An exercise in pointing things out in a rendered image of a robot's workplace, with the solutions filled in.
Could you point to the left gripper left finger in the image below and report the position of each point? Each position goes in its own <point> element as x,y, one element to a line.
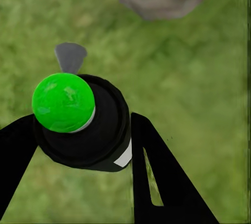
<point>17,146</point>

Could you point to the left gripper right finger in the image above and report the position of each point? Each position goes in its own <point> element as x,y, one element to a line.
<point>182,204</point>

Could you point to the pesticide atomizer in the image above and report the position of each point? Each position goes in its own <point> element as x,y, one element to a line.
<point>81,121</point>

